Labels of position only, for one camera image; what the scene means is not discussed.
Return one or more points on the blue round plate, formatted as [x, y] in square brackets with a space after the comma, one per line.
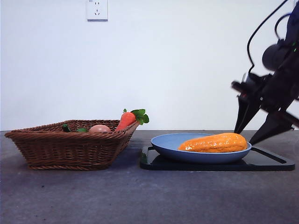
[168, 147]

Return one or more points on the brown wicker basket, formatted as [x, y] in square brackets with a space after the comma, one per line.
[70, 149]

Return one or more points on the black rectangular tray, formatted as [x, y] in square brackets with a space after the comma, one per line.
[268, 163]

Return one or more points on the orange corn cob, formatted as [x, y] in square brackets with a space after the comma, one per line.
[215, 143]

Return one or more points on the green pepper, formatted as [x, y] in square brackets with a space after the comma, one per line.
[66, 128]

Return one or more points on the orange carrot with green leaves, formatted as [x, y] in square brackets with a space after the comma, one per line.
[126, 121]

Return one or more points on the pale brown egg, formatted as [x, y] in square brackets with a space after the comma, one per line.
[100, 129]

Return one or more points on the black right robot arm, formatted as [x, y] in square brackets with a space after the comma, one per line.
[285, 56]

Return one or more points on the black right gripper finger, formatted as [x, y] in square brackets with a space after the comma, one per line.
[245, 112]
[273, 126]

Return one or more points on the white wall socket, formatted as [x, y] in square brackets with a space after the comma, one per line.
[97, 10]

